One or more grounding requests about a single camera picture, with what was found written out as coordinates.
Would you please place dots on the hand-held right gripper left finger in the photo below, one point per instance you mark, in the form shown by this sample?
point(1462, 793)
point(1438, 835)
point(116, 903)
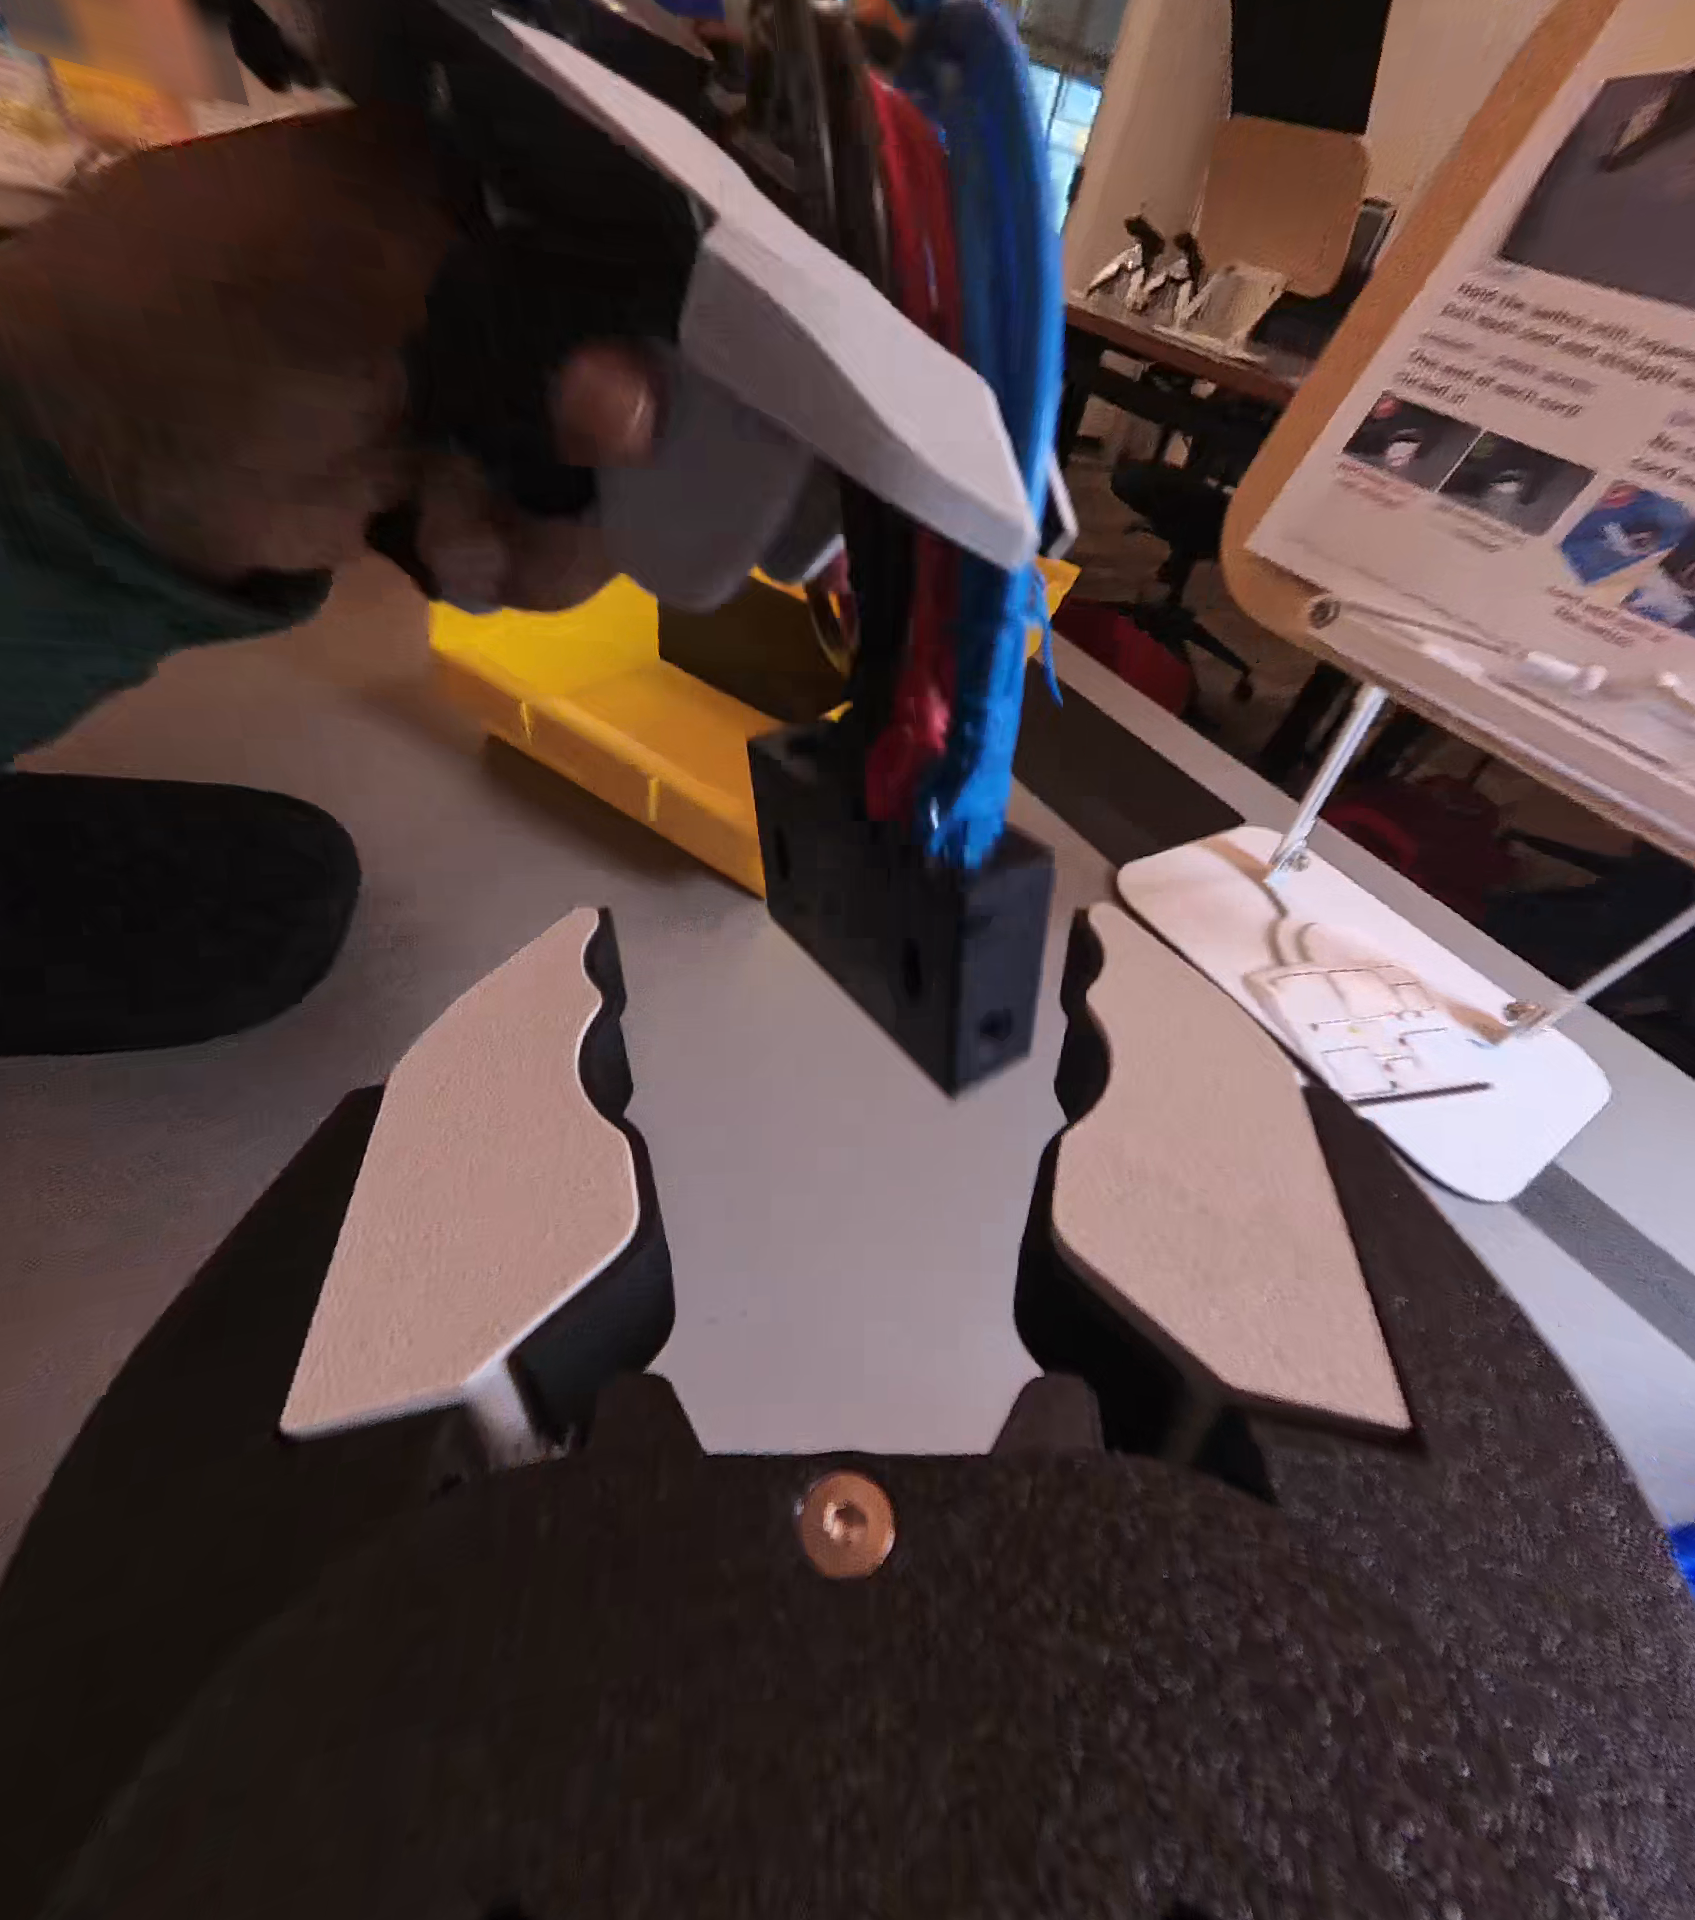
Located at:
point(485, 1184)

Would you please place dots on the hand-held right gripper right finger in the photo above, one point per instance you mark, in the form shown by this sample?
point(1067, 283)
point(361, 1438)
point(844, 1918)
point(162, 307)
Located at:
point(1206, 1184)

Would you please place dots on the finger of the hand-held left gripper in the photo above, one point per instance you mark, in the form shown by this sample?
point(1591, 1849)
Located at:
point(727, 502)
point(820, 325)

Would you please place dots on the black network switch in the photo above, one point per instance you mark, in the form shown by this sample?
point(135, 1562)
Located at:
point(908, 933)

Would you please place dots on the person's left hand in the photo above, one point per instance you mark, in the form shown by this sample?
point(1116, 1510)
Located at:
point(188, 329)

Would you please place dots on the yellow plastic bin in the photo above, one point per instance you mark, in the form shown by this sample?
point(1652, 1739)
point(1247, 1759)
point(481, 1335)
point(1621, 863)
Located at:
point(591, 705)

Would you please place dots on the wooden background table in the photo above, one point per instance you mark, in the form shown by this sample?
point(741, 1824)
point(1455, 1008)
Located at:
point(1178, 352)

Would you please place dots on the metal tools on table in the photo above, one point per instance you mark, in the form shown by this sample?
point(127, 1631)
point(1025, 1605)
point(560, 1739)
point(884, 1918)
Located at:
point(1178, 278)

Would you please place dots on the black office chair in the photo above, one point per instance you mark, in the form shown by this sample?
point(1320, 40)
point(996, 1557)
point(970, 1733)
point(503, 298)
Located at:
point(1178, 525)

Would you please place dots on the black tape strip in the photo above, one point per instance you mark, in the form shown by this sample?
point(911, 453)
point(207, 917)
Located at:
point(1655, 1289)

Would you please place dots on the pale wooden panel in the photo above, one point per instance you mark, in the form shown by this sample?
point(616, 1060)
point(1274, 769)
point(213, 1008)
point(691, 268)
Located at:
point(1282, 205)

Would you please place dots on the wooden instruction sheet board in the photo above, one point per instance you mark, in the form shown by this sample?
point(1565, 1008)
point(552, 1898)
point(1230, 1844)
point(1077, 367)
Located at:
point(1536, 450)

